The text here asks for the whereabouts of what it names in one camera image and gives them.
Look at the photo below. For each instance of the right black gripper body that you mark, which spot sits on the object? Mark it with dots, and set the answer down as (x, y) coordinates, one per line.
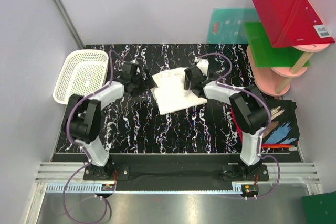
(191, 83)

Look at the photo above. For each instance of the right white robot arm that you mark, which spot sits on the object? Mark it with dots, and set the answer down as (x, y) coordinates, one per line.
(250, 111)

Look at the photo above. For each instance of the dark green board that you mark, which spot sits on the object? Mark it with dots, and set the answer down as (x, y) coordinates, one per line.
(320, 208)

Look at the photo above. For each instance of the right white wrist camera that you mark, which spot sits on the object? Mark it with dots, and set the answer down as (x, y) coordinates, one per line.
(203, 65)

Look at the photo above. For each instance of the black printed t-shirt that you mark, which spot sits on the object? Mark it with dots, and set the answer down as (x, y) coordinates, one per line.
(283, 128)

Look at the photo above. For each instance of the green plastic sheet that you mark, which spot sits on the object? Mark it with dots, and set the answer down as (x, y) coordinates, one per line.
(264, 54)

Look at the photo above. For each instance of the white perforated plastic basket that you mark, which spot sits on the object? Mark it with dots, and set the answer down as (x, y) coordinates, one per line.
(83, 72)

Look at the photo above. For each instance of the teal cutting board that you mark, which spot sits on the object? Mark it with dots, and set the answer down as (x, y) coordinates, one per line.
(227, 25)

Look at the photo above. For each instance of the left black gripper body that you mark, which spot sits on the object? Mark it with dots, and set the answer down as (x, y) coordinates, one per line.
(142, 83)

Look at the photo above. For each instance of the aluminium rail frame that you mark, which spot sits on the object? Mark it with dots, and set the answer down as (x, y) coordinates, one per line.
(56, 175)

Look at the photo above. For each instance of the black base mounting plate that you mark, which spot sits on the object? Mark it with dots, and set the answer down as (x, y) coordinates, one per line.
(227, 167)

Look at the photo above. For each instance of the red plastic sheet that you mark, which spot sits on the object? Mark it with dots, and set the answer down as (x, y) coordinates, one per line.
(292, 23)

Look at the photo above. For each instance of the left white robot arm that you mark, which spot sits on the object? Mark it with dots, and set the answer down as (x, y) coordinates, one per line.
(82, 120)

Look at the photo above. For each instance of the black marbled table mat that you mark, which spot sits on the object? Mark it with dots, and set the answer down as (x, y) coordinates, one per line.
(134, 125)

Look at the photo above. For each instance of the pink wooden tiered shelf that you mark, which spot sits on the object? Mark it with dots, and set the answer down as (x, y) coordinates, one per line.
(275, 81)

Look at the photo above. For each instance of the white daisy print t-shirt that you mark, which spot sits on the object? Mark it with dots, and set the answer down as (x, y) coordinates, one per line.
(170, 94)

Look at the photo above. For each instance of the red t-shirt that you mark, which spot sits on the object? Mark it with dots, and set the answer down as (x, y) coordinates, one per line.
(272, 146)

